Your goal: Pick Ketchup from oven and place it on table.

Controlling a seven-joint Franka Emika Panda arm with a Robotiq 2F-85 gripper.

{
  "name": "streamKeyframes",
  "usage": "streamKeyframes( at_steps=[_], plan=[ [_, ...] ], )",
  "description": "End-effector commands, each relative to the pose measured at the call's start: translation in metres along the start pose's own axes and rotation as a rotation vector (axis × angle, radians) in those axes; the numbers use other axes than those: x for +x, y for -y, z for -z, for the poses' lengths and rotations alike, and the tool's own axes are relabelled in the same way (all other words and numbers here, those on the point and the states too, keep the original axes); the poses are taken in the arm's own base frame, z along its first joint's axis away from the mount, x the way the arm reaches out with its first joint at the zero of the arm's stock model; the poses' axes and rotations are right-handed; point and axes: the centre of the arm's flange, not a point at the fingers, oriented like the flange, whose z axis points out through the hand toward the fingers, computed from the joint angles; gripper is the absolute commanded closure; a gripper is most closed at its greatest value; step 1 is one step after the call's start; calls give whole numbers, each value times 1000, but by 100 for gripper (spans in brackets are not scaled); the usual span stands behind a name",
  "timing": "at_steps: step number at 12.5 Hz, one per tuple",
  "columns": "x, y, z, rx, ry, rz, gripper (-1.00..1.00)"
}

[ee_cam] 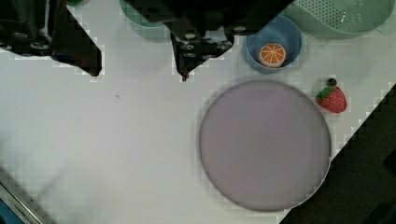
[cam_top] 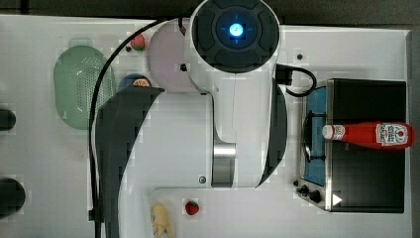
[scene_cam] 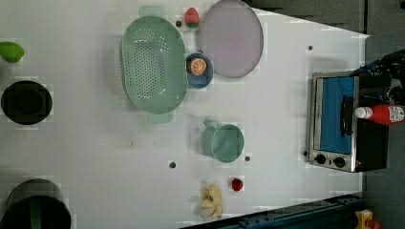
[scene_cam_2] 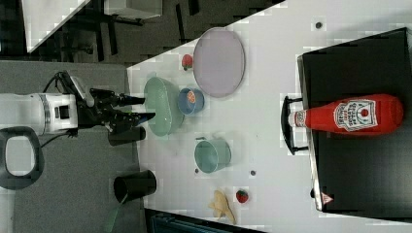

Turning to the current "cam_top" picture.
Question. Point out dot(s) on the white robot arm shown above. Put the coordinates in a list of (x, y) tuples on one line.
[(229, 131)]

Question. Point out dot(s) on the red strawberry toy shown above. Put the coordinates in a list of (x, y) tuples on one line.
[(191, 207)]

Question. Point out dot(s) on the black toaster oven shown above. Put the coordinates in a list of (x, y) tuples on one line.
[(341, 177)]

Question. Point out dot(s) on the green perforated colander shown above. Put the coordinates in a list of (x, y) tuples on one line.
[(74, 77)]

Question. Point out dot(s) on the pink strawberry toy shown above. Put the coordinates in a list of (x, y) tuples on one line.
[(138, 43)]

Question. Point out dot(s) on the blue small bowl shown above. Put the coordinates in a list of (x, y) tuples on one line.
[(128, 80)]

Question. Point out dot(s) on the lilac round plate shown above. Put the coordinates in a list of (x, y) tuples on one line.
[(165, 56)]

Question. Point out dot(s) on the black round object lower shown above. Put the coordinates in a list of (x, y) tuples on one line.
[(12, 197)]

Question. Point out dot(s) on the red plush ketchup bottle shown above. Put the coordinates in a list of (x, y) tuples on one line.
[(374, 135)]

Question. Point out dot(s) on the black round object upper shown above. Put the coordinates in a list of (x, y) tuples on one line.
[(7, 120)]

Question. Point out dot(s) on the orange slice toy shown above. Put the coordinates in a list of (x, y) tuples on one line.
[(142, 82)]

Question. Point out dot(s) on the black round object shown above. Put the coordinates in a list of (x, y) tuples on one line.
[(7, 120), (12, 197)]

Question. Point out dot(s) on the peeled banana toy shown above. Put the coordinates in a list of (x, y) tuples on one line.
[(161, 222)]

